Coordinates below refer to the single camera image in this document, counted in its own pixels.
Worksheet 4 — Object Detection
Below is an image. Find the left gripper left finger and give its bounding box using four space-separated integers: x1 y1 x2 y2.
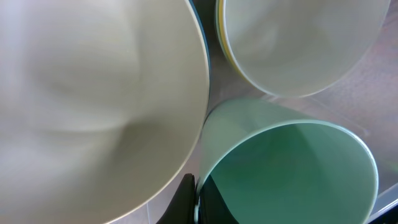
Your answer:
157 174 196 224

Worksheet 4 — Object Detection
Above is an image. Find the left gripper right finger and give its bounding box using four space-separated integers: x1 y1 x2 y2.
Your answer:
198 175 239 224

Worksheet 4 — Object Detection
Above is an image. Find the mint green cup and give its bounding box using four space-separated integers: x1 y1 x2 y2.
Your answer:
197 98 379 224

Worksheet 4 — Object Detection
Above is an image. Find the beige large bowl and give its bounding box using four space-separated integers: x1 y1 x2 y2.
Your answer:
1 0 208 223

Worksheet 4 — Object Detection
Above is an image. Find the white small bowl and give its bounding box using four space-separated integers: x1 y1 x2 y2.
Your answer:
223 0 390 97

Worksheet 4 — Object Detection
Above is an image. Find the yellow small bowl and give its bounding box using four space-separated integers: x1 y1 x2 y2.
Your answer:
215 0 246 79

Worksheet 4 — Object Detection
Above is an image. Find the dark blue large bowl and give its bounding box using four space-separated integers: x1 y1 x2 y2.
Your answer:
185 0 211 105

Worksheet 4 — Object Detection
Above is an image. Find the clear plastic storage container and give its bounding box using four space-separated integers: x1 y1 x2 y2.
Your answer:
108 0 398 224

